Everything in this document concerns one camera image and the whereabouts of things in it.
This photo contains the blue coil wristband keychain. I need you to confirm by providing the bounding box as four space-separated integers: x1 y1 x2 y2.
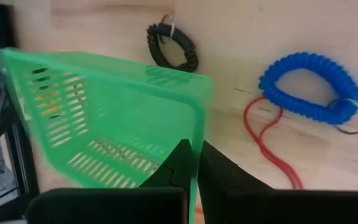
258 52 358 135

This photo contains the black coil wristband keychain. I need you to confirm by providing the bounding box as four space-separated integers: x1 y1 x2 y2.
146 14 200 73

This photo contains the green plastic basket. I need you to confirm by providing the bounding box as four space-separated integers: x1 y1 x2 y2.
0 47 216 224

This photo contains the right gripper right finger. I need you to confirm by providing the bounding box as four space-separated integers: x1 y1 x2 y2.
197 139 358 224

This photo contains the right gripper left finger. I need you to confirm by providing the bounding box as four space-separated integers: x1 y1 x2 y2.
25 139 195 224

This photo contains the black aluminium rig frame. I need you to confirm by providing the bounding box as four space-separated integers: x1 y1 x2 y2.
0 0 40 224

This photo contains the red rubber band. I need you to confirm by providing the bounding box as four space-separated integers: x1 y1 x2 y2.
243 96 304 190

